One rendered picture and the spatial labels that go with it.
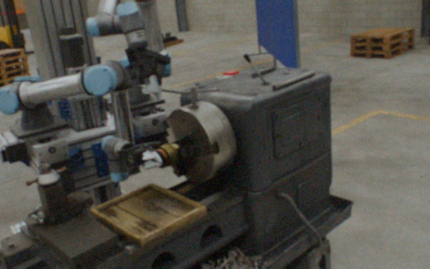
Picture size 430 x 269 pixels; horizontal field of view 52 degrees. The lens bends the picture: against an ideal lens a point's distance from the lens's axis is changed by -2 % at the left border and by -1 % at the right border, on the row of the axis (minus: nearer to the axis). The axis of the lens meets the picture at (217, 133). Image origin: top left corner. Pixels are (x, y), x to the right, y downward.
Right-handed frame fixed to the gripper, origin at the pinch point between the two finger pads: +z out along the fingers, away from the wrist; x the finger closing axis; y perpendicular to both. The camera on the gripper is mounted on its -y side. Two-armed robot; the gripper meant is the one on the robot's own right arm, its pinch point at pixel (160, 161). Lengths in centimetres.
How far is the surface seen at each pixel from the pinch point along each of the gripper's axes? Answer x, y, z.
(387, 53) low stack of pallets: -87, -721, -269
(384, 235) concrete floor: -104, -162, 13
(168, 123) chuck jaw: 10.2, -11.5, -8.8
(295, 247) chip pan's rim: -49, -46, 28
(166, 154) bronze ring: 2.0, -2.7, -0.2
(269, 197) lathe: -26, -41, 18
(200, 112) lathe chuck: 15.1, -18.8, 2.9
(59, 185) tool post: 1.5, 37.3, -7.2
